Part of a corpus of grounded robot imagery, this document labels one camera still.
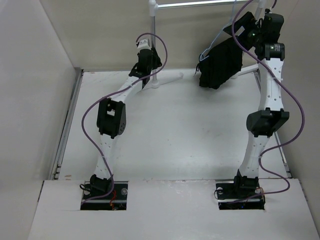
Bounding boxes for white metal clothes rack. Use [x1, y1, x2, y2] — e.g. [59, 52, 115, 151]
[139, 0, 268, 90]

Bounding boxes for black trousers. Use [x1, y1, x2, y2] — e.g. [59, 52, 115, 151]
[196, 37, 243, 90]

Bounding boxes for light blue clothes hanger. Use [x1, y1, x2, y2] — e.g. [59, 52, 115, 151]
[199, 0, 238, 62]

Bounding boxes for left aluminium table rail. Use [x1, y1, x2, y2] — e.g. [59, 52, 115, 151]
[48, 67, 84, 180]

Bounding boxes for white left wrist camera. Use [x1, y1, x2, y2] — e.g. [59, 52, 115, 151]
[136, 38, 152, 52]

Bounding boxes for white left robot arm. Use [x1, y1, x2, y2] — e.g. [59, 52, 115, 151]
[81, 47, 162, 203]

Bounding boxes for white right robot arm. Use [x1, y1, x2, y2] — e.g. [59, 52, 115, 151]
[221, 11, 290, 199]

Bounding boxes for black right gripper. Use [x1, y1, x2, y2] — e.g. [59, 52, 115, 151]
[222, 12, 263, 53]

